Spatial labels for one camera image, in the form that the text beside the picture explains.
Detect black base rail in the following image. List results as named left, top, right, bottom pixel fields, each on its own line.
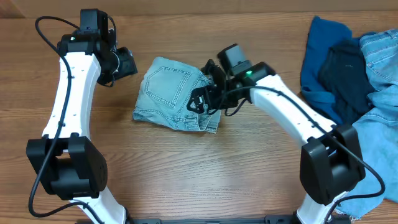
left=126, top=214, right=300, bottom=224

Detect light blue denim shorts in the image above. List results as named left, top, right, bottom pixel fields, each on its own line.
left=132, top=57, right=221, bottom=134

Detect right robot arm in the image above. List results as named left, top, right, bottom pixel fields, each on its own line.
left=187, top=44, right=365, bottom=223

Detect blue denim jeans pile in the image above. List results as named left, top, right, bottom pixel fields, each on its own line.
left=337, top=29, right=397, bottom=219

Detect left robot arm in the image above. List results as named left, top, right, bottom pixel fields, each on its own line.
left=26, top=9, right=137, bottom=223

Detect dark navy garment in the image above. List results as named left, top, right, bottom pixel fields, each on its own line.
left=318, top=39, right=375, bottom=124

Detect blue shirt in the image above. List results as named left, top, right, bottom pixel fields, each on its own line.
left=300, top=16, right=377, bottom=125

